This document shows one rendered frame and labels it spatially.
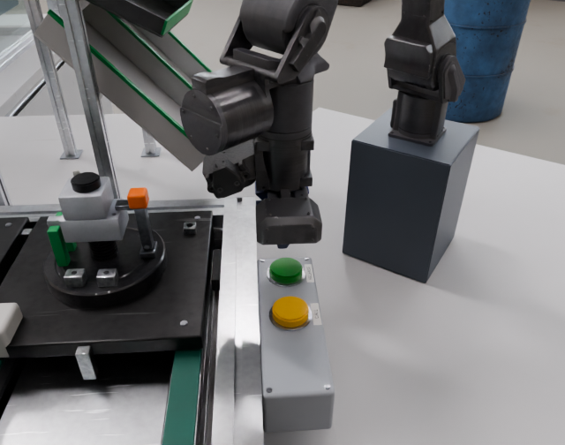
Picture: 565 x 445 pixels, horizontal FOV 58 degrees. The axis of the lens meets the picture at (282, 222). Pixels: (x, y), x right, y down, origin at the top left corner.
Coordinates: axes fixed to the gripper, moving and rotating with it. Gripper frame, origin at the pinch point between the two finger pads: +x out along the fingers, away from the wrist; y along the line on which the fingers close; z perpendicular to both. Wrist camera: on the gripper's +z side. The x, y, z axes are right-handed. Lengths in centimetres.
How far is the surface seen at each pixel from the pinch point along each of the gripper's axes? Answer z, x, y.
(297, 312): -1.2, 6.7, 7.5
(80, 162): 39, 18, -51
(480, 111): -146, 93, -255
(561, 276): -43.3, 17.5, -8.7
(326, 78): -60, 102, -349
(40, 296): 27.7, 7.2, 2.8
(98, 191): 19.7, -4.4, -0.5
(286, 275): -0.4, 6.7, 1.3
